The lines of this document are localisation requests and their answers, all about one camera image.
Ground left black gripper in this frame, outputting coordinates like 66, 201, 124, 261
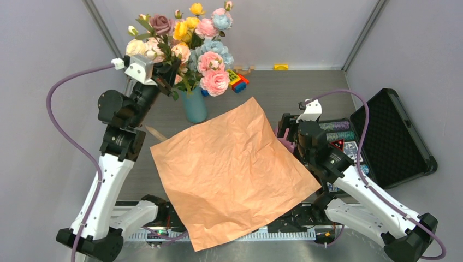
128, 57, 180, 127

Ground pale pink rose stem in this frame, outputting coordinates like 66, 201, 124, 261
145, 37, 165, 63

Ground peach pink rose stem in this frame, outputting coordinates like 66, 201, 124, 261
171, 42, 191, 84

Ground teal ceramic vase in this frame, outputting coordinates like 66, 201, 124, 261
181, 88, 207, 124

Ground cream white rose stems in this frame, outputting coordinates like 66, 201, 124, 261
125, 26, 147, 57

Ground yellow rose stems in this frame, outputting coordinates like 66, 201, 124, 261
172, 3, 205, 43

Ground mauve rose stem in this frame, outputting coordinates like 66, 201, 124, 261
136, 14, 179, 100

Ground tan satin ribbon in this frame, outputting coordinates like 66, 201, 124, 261
145, 126, 168, 142

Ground light blue flower stem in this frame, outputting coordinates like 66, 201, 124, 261
189, 32, 234, 69

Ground peach wrapping paper sheet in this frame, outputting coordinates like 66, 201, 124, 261
150, 98, 320, 252

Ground paper flower bouquet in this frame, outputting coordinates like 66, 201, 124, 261
184, 50, 230, 97

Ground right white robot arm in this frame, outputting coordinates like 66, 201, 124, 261
276, 113, 438, 261

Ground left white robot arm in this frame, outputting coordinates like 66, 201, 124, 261
56, 55, 181, 261

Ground pink plastic box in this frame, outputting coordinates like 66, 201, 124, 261
277, 128, 296, 154

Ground red triangle card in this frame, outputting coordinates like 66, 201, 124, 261
330, 139, 345, 152

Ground yellow toy block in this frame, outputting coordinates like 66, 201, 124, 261
274, 64, 289, 70

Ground colourful toy block house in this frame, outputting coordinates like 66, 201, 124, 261
227, 69, 249, 93

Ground pink peach rose stems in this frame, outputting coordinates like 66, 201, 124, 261
191, 1, 234, 41

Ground wooden toy piece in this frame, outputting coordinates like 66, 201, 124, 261
233, 65, 255, 75

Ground black poker chip case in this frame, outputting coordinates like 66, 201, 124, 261
319, 88, 438, 189

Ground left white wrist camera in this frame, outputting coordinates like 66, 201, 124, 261
111, 54, 156, 86

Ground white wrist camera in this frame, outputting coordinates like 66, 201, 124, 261
296, 99, 322, 123
111, 54, 156, 86

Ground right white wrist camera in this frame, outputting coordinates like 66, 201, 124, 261
296, 99, 322, 123

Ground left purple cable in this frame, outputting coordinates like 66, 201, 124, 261
46, 64, 189, 262

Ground purple cable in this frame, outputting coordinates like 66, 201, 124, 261
46, 64, 189, 262
305, 88, 447, 261

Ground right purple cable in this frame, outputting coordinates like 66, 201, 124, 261
305, 88, 447, 261

